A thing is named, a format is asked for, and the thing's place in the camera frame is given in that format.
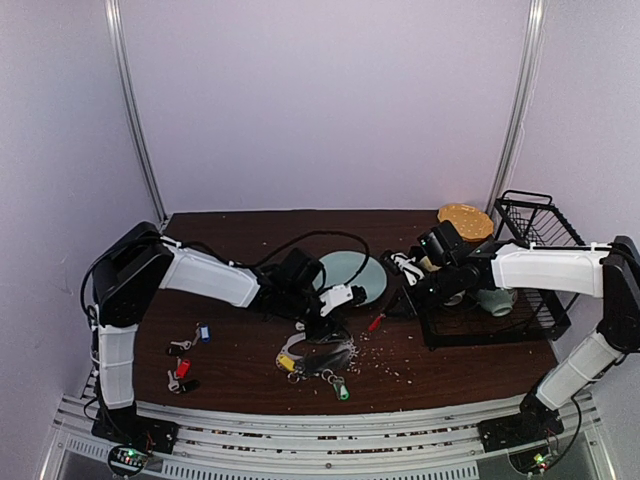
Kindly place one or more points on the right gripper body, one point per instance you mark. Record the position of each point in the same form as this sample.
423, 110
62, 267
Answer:
407, 293

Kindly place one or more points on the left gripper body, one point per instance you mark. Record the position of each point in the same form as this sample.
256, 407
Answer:
315, 334

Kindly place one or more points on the grey leather key holder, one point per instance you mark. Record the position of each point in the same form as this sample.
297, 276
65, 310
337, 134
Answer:
337, 357

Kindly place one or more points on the red key tag with key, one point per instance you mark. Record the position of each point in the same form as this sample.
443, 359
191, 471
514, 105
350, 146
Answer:
375, 324

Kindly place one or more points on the yellow key tag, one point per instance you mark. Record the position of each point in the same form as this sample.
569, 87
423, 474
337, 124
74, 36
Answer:
286, 363

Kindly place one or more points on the green key tag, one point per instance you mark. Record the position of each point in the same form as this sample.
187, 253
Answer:
340, 389

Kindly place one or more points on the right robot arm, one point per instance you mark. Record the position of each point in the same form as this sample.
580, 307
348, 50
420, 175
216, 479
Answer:
444, 265

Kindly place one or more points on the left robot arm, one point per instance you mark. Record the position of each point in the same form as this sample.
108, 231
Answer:
125, 279

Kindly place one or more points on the light blue flower plate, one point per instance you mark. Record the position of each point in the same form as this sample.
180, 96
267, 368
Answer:
341, 266

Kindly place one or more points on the green ceramic bowl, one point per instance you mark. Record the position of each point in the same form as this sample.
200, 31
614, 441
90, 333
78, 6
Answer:
498, 303

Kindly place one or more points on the orange dotted plate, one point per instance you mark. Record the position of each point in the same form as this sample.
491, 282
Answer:
472, 224

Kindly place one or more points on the blue key tag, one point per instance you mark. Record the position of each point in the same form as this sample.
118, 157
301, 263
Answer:
203, 333

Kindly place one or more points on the black key tag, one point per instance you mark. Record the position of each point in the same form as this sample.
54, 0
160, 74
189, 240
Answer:
189, 386

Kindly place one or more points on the silver key near black tag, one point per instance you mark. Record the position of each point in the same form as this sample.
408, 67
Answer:
173, 383

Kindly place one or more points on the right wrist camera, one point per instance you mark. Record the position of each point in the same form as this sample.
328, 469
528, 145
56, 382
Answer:
399, 264

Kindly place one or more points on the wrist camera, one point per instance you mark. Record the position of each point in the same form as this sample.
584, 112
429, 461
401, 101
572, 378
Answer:
340, 295
399, 264

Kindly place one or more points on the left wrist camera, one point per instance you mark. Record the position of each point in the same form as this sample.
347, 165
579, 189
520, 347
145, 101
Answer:
340, 295

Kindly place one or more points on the black wire dish rack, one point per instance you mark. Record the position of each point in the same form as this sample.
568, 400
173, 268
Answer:
538, 314

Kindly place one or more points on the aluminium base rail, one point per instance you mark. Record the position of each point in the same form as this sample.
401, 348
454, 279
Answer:
441, 443

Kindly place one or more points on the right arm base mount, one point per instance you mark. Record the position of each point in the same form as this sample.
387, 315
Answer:
522, 432

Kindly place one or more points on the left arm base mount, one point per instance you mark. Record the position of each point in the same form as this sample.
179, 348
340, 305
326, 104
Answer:
137, 439

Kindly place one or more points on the right aluminium post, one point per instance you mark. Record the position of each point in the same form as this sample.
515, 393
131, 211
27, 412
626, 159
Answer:
525, 85

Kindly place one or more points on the aluminium post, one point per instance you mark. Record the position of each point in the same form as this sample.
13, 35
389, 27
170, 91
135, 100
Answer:
117, 35
525, 85

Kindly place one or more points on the left aluminium post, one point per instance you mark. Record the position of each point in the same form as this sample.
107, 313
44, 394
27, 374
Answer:
117, 35

